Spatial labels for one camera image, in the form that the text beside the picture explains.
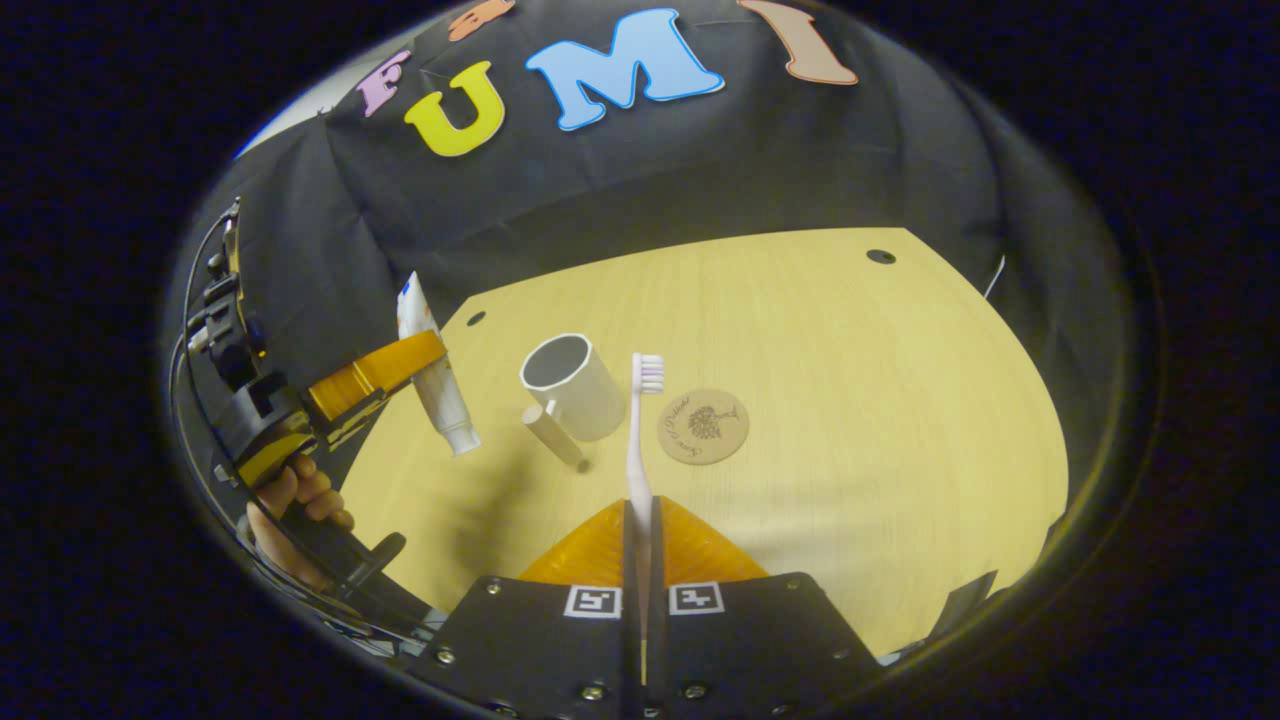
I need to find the white toothpaste tube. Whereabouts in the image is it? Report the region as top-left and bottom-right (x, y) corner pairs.
(396, 271), (483, 457)

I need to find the round wooden coaster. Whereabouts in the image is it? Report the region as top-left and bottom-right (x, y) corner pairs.
(657, 388), (751, 466)

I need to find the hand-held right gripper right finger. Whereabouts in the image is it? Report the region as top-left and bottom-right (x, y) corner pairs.
(645, 495), (881, 720)

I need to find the white cup with wooden handle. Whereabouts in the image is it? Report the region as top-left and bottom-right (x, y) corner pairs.
(519, 333), (628, 471)

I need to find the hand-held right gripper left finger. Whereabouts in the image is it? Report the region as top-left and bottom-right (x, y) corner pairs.
(405, 498), (641, 720)

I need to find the white toothbrush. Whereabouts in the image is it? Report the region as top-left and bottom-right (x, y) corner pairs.
(625, 352), (667, 531)

